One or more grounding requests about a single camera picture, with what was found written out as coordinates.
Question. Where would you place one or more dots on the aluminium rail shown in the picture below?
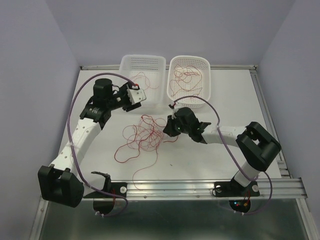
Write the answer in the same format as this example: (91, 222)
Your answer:
(281, 162)
(175, 187)

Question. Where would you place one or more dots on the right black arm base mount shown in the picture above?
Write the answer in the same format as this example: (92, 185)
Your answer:
(224, 189)

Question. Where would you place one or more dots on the aluminium front rail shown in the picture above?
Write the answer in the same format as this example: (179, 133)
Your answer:
(175, 187)

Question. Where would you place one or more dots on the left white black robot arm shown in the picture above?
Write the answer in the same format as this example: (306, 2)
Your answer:
(92, 120)

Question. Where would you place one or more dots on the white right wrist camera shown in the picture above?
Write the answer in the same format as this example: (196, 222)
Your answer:
(175, 106)

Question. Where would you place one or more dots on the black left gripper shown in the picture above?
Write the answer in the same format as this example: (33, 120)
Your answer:
(123, 89)

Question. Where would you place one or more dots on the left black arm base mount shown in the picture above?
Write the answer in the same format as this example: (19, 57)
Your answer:
(107, 185)

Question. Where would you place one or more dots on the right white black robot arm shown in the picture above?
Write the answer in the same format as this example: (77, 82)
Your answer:
(257, 145)

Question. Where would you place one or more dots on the aluminium right side rail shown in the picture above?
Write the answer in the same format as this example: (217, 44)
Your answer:
(281, 162)

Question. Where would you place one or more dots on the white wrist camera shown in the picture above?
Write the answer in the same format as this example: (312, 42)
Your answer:
(175, 106)
(136, 95)

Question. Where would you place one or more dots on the white perforated plastic basket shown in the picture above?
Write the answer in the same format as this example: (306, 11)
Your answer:
(189, 76)

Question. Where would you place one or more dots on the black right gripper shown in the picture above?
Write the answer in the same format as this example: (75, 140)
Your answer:
(168, 128)

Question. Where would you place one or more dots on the translucent white perforated basket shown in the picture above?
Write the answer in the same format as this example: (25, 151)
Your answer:
(148, 71)

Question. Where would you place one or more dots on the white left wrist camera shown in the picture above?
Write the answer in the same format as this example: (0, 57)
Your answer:
(136, 95)

